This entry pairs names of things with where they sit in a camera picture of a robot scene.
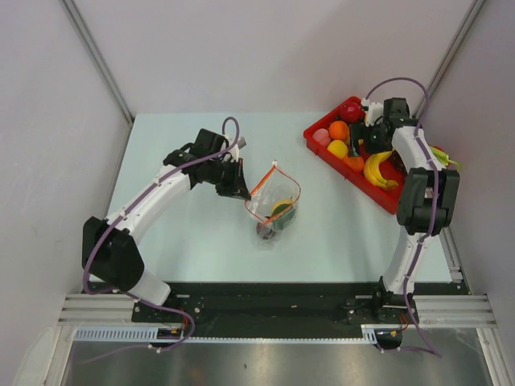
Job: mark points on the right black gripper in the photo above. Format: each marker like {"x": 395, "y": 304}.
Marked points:
{"x": 363, "y": 131}

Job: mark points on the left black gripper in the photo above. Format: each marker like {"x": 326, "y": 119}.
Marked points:
{"x": 237, "y": 186}

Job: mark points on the yellow lemon fruit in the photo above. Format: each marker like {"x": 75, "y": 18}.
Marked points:
{"x": 338, "y": 148}

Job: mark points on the orange fruit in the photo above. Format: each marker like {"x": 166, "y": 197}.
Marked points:
{"x": 354, "y": 163}
{"x": 338, "y": 130}

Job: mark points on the pink peach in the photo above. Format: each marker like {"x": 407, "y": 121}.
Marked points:
{"x": 322, "y": 137}

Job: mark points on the clear orange-zip plastic bag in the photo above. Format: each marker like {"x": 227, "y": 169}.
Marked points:
{"x": 273, "y": 205}

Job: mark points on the pale yellow pear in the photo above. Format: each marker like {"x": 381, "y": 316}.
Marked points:
{"x": 281, "y": 206}

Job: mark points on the green lime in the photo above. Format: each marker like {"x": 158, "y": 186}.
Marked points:
{"x": 283, "y": 220}

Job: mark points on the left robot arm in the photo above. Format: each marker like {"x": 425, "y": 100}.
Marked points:
{"x": 110, "y": 246}

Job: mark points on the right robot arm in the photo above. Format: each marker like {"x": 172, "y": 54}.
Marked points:
{"x": 426, "y": 204}

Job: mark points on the red plastic tray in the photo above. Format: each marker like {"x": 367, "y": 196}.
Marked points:
{"x": 388, "y": 200}

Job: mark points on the red apple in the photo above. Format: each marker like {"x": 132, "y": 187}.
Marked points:
{"x": 350, "y": 112}

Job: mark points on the lower banana bunch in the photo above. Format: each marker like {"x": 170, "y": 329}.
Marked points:
{"x": 373, "y": 174}

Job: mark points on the dark grapes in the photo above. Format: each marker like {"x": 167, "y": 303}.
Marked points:
{"x": 397, "y": 162}

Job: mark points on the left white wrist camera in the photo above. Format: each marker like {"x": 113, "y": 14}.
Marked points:
{"x": 241, "y": 142}

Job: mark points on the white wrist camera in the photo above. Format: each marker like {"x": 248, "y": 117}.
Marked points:
{"x": 372, "y": 111}
{"x": 241, "y": 142}

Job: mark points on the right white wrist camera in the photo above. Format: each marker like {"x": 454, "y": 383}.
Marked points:
{"x": 372, "y": 111}

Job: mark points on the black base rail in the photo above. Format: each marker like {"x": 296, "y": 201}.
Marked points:
{"x": 287, "y": 307}

